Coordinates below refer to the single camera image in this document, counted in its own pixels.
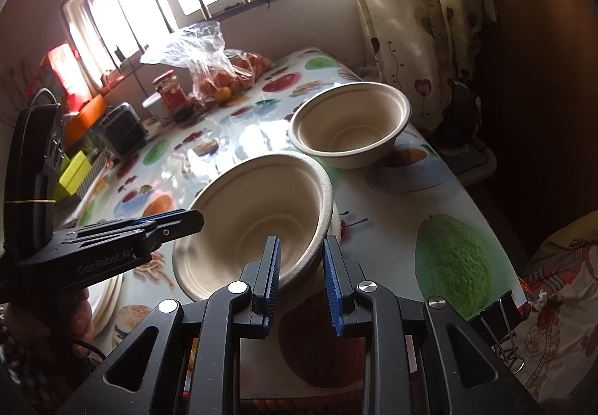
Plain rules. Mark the striped flat box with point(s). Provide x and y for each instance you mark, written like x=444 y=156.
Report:
x=98 y=163

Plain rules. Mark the large green box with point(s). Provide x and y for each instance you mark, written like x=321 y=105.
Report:
x=74 y=172

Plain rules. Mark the clear plastic bag of oranges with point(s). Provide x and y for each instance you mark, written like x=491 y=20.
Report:
x=219 y=65

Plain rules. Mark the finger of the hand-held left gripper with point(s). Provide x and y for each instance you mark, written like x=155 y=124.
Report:
x=184 y=223
x=154 y=216

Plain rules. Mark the red gift bag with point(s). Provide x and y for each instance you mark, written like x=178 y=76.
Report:
x=65 y=74

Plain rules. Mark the red label glass jar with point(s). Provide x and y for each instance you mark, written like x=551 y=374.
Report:
x=174 y=95

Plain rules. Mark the brown wooden cabinet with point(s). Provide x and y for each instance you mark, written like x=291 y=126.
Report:
x=537 y=46

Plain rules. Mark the food print plastic tablecloth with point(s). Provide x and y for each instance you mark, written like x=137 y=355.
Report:
x=397 y=209

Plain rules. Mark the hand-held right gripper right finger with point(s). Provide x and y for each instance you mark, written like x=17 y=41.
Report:
x=332 y=284

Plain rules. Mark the white plastic tub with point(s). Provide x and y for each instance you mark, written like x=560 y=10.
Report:
x=154 y=109

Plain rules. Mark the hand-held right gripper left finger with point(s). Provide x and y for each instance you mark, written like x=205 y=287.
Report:
x=273 y=275

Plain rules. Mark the person's left hand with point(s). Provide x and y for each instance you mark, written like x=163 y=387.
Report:
x=46 y=326

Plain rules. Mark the patterned cream curtain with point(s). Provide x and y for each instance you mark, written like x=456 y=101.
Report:
x=420 y=23

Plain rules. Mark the floral blanket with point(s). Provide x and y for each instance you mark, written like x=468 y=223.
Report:
x=560 y=340

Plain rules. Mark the orange box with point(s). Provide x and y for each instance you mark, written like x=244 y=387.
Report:
x=84 y=121

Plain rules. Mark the dark bundle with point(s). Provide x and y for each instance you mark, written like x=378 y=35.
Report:
x=462 y=116

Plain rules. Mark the person's left forearm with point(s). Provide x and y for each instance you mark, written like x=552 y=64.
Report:
x=23 y=368

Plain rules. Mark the small black device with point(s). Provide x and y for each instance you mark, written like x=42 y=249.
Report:
x=119 y=53

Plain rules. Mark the black binder clip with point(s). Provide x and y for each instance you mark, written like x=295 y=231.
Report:
x=502 y=317

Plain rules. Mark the grey flat object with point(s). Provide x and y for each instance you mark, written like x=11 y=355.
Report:
x=472 y=163

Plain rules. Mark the yellow cloth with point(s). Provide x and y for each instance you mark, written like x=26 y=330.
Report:
x=574 y=228

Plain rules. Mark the small grey fan heater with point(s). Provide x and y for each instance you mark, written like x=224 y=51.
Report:
x=122 y=130

